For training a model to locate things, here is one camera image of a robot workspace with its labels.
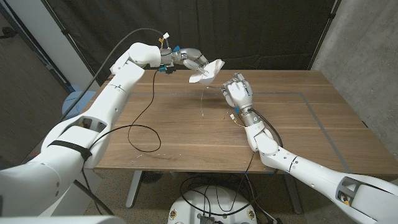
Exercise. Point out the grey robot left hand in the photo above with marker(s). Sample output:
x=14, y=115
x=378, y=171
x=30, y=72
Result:
x=189, y=56

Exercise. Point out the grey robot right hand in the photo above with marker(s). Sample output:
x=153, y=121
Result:
x=239, y=91

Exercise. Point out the white tissue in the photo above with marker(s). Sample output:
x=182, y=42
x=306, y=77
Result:
x=211, y=73

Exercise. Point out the clear frame glasses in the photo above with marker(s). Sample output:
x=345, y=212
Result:
x=201, y=102

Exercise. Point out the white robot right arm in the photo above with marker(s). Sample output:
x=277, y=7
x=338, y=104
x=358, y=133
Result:
x=311, y=174

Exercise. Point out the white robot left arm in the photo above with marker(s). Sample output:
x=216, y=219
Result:
x=102, y=102

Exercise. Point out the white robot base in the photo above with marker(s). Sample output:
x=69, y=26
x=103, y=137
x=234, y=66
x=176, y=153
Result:
x=217, y=202

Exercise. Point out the black backdrop curtain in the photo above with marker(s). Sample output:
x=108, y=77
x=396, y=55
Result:
x=248, y=31

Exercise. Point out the black backdrop stand pole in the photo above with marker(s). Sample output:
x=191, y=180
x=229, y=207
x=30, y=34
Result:
x=325, y=32
x=71, y=43

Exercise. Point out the grey table leg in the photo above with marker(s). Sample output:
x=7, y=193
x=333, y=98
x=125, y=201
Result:
x=293, y=199

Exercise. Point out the black round fan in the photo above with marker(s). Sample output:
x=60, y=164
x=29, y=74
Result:
x=151, y=176

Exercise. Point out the light blue round stool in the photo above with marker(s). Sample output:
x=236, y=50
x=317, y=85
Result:
x=73, y=102

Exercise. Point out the white table leg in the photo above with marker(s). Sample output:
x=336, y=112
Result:
x=133, y=189

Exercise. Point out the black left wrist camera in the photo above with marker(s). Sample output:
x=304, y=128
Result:
x=168, y=70

